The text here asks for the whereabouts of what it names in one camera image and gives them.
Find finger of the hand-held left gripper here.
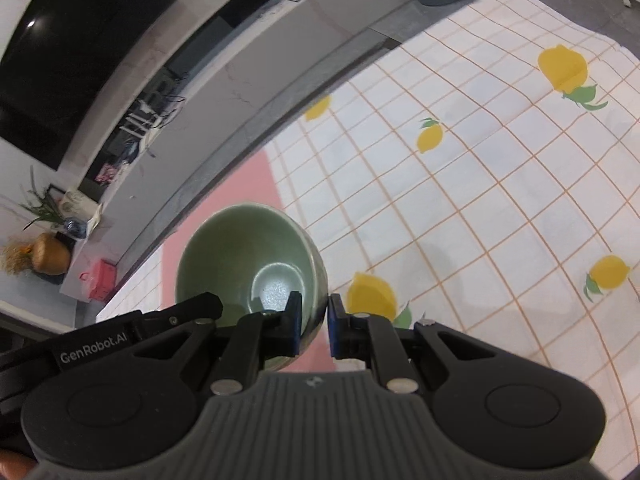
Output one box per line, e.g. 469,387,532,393
141,291,224,342

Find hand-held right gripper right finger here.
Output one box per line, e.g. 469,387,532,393
326,294,493,395

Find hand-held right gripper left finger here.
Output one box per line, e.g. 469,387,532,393
149,291,304,396

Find green ceramic bowl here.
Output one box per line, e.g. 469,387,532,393
174,202,329,372

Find person's left hand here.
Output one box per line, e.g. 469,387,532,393
0,447,37,480

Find pink gift bag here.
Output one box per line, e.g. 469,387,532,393
80,258,118,303

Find golden gourd vase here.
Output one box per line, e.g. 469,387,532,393
32,232,72,275

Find dried yellow flowers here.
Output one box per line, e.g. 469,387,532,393
0,240,36,276

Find pink table mat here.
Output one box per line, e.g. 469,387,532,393
159,152,368,375

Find green potted plant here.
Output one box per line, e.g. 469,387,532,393
17,165,68,231

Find lemon print checked tablecloth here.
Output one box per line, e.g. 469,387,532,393
95,0,640,480

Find white router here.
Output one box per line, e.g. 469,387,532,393
122,102,163,141

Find black television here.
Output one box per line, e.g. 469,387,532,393
0,0,179,171

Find white television console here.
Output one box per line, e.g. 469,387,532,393
60,0,418,306

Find white picture frame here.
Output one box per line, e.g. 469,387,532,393
57,187,103,221

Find black cable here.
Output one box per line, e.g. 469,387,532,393
140,92,188,158

